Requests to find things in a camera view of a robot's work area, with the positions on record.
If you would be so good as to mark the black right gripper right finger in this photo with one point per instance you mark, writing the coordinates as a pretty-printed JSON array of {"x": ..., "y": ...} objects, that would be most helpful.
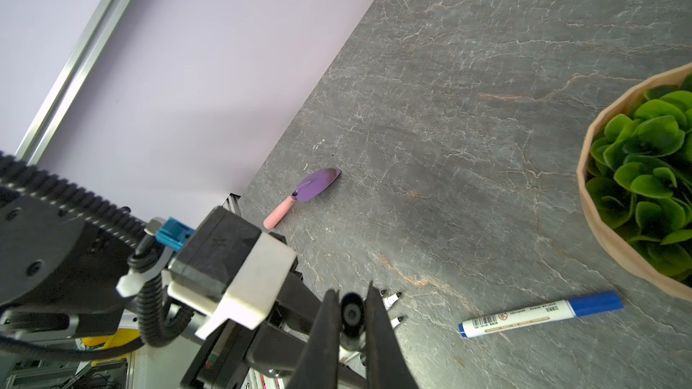
[{"x": 385, "y": 363}]

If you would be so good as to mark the aluminium frame rail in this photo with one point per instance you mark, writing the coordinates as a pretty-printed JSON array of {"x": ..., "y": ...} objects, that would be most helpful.
[{"x": 48, "y": 49}]

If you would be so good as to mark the pink purple small trowel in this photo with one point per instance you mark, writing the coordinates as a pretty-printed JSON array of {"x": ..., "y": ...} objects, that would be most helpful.
[{"x": 308, "y": 189}]

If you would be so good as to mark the pink faceted plant pot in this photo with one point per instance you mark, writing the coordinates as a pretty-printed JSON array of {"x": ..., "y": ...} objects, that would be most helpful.
[{"x": 616, "y": 247}]

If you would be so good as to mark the white marker blue cap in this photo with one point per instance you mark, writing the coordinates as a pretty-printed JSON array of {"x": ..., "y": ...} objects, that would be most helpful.
[{"x": 539, "y": 314}]

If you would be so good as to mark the white marker pen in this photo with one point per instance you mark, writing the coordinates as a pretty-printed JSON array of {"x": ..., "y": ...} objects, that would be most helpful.
[
  {"x": 395, "y": 322},
  {"x": 389, "y": 299}
]

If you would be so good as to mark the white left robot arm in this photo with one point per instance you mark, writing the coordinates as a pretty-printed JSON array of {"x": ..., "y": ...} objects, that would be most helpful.
[{"x": 83, "y": 279}]

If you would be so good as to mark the green artificial plant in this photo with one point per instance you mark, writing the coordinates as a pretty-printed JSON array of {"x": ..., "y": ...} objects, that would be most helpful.
[{"x": 639, "y": 177}]

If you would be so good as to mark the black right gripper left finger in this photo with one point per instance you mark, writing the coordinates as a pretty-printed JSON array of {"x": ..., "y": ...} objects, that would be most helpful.
[{"x": 319, "y": 346}]

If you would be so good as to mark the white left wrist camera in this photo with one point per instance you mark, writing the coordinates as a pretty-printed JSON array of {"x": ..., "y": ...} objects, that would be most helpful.
[{"x": 226, "y": 270}]

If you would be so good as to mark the black pen cap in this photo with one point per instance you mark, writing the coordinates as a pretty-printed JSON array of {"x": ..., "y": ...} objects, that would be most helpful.
[{"x": 353, "y": 322}]

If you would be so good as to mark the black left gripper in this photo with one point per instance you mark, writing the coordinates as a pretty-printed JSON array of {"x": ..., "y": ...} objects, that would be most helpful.
[{"x": 233, "y": 355}]

